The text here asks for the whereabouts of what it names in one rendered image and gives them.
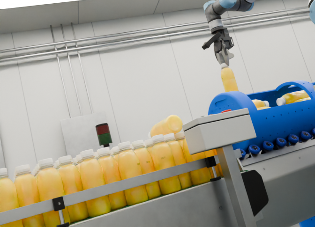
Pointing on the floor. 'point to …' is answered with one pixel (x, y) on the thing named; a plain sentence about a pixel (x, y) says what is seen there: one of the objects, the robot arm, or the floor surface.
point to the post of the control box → (236, 186)
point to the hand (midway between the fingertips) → (224, 65)
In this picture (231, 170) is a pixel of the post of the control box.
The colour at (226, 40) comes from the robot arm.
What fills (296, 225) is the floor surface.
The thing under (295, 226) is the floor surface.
